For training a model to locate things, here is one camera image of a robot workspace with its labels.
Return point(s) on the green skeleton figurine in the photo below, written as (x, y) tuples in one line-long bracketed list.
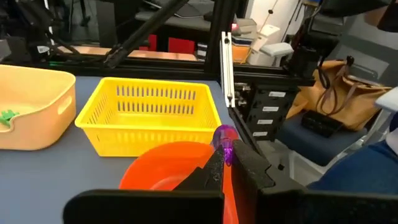
[(6, 115)]

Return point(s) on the peach solid plastic bin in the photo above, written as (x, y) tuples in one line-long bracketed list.
[(37, 124)]

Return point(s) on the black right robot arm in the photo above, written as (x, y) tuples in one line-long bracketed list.
[(21, 25)]

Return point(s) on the light grey armrest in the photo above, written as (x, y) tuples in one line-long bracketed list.
[(387, 99)]

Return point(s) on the blue chair seat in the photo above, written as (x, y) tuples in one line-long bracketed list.
[(311, 146)]

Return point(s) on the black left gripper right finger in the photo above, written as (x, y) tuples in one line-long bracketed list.
[(280, 202)]

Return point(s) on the orange round bowl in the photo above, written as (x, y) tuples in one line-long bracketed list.
[(161, 165)]

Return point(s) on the orange storage box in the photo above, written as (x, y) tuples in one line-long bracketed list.
[(241, 53)]

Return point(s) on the brown leather bag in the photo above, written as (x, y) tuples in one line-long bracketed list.
[(342, 93)]

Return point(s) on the white office chair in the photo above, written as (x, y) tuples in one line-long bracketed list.
[(267, 40)]

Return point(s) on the purple witch hat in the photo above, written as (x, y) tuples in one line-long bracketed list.
[(225, 137)]

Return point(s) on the black pouch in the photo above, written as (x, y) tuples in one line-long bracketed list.
[(320, 124)]

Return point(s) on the silver metal bracket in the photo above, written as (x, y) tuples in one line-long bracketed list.
[(227, 62)]

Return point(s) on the black labelled controller stack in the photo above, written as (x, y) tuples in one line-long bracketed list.
[(267, 115)]

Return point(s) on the person's leg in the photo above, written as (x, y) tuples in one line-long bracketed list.
[(357, 171)]

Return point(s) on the dark grey desk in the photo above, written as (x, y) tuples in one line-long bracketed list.
[(186, 21)]

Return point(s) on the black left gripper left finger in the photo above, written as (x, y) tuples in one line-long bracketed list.
[(186, 202)]

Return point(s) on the black mounted device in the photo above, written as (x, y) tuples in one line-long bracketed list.
[(308, 53)]

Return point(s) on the red box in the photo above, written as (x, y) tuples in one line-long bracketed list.
[(150, 43), (182, 46)]

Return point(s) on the yellow slotted basket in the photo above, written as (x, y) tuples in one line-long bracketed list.
[(140, 137)]

